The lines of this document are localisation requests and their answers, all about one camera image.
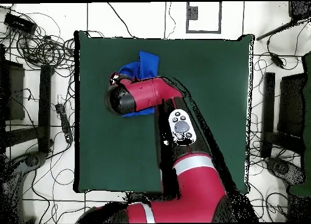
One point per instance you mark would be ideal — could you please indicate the blue laundry item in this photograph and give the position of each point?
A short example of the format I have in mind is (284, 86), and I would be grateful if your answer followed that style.
(148, 63)

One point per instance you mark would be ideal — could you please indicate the grey floor frame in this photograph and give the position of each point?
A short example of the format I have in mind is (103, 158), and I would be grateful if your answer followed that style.
(187, 17)

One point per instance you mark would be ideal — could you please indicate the dark green table cloth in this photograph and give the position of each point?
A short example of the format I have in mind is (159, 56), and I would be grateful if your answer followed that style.
(206, 88)
(307, 112)

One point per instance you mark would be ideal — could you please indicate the black stand bar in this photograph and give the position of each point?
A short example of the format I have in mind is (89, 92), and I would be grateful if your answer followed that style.
(268, 107)
(44, 107)

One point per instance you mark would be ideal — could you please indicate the black rod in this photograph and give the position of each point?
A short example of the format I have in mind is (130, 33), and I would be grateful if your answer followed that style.
(274, 31)

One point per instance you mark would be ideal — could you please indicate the grey stand foot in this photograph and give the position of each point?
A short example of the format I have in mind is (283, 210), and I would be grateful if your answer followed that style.
(34, 159)
(281, 168)

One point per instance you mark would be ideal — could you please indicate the black power strip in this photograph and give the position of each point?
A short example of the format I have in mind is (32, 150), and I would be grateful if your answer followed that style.
(65, 124)

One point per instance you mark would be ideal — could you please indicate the black box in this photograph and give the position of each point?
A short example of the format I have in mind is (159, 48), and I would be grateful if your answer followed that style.
(291, 105)
(14, 92)

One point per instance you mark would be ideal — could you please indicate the black power brick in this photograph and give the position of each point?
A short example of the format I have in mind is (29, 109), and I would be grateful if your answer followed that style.
(19, 23)

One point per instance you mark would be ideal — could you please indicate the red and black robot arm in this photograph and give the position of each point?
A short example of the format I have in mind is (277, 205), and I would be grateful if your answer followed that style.
(150, 92)

